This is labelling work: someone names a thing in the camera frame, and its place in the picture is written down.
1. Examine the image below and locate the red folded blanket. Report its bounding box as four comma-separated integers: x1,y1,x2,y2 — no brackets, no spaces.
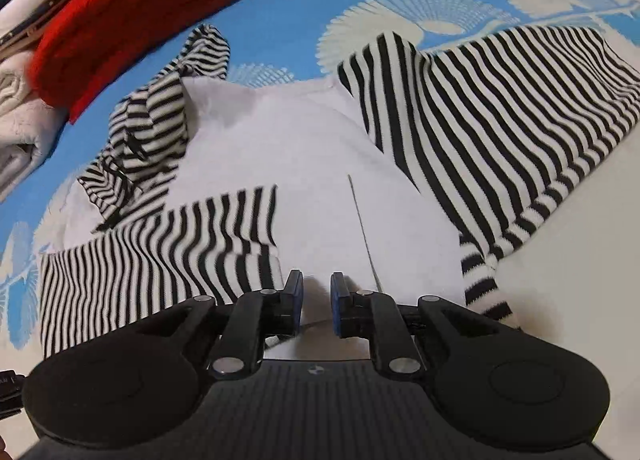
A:
27,0,235,121

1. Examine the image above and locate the white folded blanket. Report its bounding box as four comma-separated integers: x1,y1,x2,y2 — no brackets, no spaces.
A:
0,50,67,201

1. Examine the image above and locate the striped black white garment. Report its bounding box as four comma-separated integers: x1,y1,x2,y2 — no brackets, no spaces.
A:
39,25,639,355

